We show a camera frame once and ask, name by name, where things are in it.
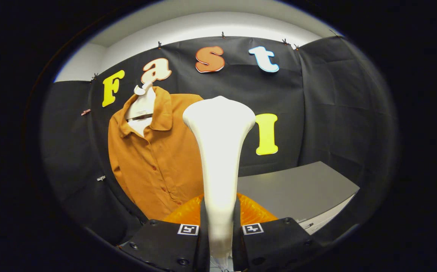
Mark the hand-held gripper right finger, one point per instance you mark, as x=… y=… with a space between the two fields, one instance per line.
x=237 y=245

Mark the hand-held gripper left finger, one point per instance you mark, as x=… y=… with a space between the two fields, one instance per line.
x=203 y=245

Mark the white garment steamer head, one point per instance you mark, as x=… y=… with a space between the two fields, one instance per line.
x=218 y=151

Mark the orange button-up shirt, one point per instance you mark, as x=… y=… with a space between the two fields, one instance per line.
x=154 y=162

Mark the grey drawer cabinet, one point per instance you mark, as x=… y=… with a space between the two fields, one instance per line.
x=297 y=189

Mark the white mannequin on stand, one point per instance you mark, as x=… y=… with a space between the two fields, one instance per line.
x=143 y=107

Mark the black backdrop cloth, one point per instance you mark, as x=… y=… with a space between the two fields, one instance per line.
x=335 y=113

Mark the pink clip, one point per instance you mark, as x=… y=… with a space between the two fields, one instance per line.
x=85 y=112

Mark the row of black cloth clips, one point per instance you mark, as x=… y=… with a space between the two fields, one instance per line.
x=223 y=35

